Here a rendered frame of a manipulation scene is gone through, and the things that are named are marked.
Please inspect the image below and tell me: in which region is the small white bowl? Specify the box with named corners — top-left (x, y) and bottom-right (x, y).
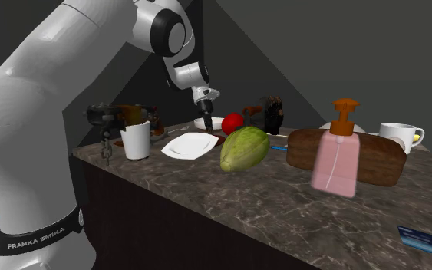
top-left (193, 117), bottom-right (226, 131)

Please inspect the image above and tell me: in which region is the red apple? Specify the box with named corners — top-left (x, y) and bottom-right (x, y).
top-left (221, 112), bottom-right (246, 137)

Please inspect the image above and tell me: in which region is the silver spoon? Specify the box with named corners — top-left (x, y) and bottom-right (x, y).
top-left (166, 125), bottom-right (191, 135)

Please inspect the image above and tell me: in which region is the brown flat disc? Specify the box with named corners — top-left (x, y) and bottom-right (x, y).
top-left (209, 133), bottom-right (227, 147)

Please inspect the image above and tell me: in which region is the white square plate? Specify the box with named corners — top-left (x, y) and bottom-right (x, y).
top-left (160, 131), bottom-right (220, 161)

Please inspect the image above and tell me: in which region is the green oval fruit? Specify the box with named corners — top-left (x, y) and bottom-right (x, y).
top-left (219, 126), bottom-right (271, 173)

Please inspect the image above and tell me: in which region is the dark brown block-shaped object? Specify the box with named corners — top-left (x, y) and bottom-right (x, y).
top-left (258, 95), bottom-right (285, 136)

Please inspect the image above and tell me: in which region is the white cup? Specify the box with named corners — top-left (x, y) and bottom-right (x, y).
top-left (119, 120), bottom-right (152, 162)

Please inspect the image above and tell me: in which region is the pink soap dispenser orange pump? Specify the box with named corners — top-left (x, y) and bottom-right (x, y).
top-left (310, 98), bottom-right (361, 199)

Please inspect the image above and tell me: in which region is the brown bread loaf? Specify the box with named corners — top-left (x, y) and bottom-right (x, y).
top-left (285, 128), bottom-right (407, 188)

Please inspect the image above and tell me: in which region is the white mug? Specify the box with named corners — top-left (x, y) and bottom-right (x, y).
top-left (378, 122), bottom-right (425, 156)

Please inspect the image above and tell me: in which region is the orange-brown tool with black handle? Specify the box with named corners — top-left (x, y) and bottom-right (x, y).
top-left (242, 105), bottom-right (264, 127)

